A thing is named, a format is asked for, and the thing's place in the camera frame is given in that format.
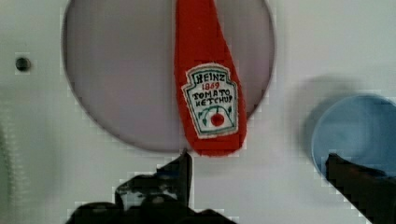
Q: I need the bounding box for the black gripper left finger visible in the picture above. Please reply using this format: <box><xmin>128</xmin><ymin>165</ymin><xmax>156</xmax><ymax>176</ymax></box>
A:
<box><xmin>65</xmin><ymin>151</ymin><xmax>237</xmax><ymax>224</ymax></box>

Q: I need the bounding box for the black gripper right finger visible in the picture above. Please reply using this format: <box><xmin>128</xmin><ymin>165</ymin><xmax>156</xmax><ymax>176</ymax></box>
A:
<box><xmin>325</xmin><ymin>153</ymin><xmax>396</xmax><ymax>224</ymax></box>

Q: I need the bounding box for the red ketchup bottle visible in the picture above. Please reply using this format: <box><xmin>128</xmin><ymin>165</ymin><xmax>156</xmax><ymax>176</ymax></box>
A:
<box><xmin>174</xmin><ymin>0</ymin><xmax>247</xmax><ymax>157</ymax></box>

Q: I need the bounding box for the lavender round plate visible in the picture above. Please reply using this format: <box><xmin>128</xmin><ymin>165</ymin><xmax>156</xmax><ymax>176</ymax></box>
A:
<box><xmin>63</xmin><ymin>0</ymin><xmax>276</xmax><ymax>152</ymax></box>

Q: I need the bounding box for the blue plastic bowl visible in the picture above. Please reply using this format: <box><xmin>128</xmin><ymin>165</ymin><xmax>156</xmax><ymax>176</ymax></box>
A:
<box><xmin>310</xmin><ymin>94</ymin><xmax>396</xmax><ymax>177</ymax></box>

